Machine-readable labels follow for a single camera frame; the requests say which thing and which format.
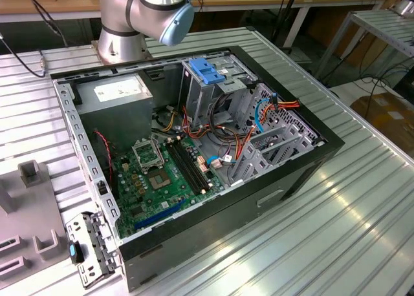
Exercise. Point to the silver drive cage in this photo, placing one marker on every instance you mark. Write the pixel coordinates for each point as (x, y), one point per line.
(197, 95)

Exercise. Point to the flat cardboard box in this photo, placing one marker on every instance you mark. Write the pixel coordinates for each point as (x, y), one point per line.
(388, 121)

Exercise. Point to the grey power supply unit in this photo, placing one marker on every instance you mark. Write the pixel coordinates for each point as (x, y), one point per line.
(113, 121)

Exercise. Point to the black RAM slot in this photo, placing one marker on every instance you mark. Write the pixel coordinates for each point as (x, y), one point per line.
(188, 166)
(183, 168)
(192, 163)
(196, 162)

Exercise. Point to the silver disk bay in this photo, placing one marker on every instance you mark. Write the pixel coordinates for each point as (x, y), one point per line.
(258, 166)

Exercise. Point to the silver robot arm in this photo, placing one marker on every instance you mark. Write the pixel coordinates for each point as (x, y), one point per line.
(123, 18)

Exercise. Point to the grey parts rack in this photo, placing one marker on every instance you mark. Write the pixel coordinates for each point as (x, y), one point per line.
(29, 212)

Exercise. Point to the black open PC case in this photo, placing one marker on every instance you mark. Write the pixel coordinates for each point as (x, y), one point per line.
(226, 218)

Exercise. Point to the blue plastic cage latch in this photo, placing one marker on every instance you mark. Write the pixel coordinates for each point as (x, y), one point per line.
(203, 69)

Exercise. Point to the silver card retention bracket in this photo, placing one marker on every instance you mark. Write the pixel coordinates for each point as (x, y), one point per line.
(72, 226)

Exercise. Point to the metal slat side table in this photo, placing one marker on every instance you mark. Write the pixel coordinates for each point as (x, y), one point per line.
(381, 24)

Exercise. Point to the CPU socket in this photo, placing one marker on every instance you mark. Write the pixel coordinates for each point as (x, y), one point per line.
(159, 179)

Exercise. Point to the green motherboard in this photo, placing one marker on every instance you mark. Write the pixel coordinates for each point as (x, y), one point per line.
(176, 196)

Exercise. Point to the blue expansion slot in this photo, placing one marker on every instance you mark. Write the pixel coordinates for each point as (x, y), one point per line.
(160, 214)

